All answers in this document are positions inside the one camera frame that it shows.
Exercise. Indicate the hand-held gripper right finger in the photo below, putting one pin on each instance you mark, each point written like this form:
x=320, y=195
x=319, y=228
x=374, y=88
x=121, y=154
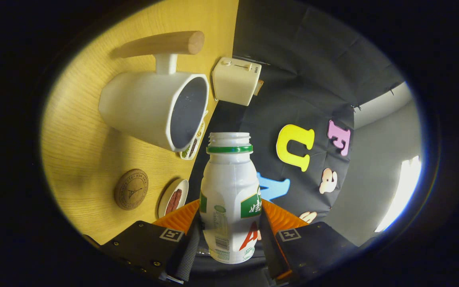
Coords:
x=269, y=251

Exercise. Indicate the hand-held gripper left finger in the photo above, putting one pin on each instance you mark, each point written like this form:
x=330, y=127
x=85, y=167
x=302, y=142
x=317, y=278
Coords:
x=187, y=255

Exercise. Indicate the white juice bottle green label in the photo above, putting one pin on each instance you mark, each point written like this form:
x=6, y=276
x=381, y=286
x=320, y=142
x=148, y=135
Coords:
x=229, y=183

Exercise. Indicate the round cork coaster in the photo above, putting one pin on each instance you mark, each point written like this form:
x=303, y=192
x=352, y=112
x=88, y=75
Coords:
x=131, y=189

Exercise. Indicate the red meat slice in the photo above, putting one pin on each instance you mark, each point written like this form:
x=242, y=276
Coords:
x=170, y=206
x=178, y=197

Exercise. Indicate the white round plate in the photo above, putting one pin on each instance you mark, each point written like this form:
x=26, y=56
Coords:
x=165, y=197

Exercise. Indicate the white divided snack dish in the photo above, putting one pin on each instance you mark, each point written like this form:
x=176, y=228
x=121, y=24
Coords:
x=193, y=149

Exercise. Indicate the wooden table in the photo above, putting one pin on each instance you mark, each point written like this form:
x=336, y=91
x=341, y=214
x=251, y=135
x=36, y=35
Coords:
x=78, y=135

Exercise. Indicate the toast slice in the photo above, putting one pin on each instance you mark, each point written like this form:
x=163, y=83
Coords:
x=259, y=87

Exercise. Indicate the cream toaster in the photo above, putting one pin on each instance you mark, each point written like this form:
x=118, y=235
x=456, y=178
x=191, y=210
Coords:
x=233, y=81

